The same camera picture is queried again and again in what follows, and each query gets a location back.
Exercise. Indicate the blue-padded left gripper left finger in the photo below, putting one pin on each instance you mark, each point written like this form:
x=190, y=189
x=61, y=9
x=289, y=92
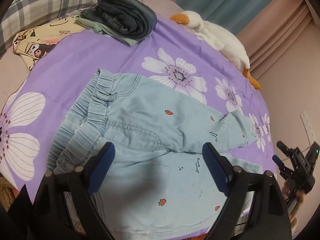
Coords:
x=98, y=166

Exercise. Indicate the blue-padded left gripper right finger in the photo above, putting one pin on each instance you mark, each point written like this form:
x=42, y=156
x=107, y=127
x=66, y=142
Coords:
x=219, y=167

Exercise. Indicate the light blue strawberry denim pants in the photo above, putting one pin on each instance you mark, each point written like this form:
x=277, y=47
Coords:
x=158, y=186

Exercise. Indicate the right hand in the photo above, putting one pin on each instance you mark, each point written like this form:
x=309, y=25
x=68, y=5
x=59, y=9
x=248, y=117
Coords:
x=297, y=201

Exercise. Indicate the white goose plush toy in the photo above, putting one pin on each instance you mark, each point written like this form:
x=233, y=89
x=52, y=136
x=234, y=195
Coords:
x=220, y=39

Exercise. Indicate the purple floral bed sheet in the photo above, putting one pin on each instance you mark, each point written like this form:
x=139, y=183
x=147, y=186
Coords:
x=170, y=55

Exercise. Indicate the pink curtain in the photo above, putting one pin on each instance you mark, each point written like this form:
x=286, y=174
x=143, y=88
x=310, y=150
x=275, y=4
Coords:
x=273, y=31

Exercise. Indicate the cream cartoon print garment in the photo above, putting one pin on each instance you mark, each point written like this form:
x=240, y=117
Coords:
x=35, y=43

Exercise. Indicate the green folded garment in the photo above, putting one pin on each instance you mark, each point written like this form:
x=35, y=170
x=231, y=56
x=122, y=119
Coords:
x=102, y=29

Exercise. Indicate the dark folded jeans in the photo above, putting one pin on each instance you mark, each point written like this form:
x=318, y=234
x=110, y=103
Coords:
x=130, y=18

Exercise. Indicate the grey plaid pillow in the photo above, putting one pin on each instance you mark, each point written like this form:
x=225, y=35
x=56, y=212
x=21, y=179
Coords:
x=25, y=14

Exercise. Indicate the white wall power strip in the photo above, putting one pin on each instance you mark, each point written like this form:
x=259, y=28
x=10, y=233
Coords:
x=308, y=127

